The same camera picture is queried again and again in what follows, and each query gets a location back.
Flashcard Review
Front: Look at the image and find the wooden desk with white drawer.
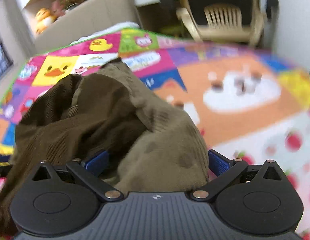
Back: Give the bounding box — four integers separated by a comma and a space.
134, 0, 180, 33

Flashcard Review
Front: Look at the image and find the beige mesh office chair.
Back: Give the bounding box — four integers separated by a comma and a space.
176, 0, 279, 47

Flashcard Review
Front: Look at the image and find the brown corduroy garment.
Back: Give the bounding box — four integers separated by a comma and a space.
0, 60, 209, 236

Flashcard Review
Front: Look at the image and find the colourful cartoon play blanket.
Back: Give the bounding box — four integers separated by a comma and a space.
0, 29, 310, 239

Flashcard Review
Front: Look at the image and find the beige padded headboard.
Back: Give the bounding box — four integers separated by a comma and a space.
34, 0, 142, 52

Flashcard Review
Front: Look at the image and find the pink plush toy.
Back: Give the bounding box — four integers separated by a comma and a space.
51, 0, 65, 18

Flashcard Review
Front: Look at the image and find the potted pink flower plant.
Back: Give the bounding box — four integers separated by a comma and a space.
62, 0, 80, 11

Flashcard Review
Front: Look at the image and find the yellow duck plush toy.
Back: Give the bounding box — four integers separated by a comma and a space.
35, 8, 57, 34

